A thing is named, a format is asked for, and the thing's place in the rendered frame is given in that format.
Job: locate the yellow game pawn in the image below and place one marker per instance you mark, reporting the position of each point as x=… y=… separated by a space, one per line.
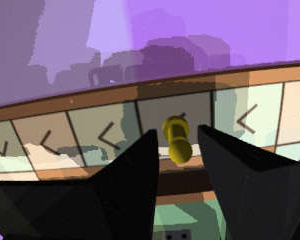
x=176 y=130

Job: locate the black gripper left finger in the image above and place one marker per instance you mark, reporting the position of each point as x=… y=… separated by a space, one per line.
x=117 y=203

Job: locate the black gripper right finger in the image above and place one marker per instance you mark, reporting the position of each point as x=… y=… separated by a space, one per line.
x=258 y=190

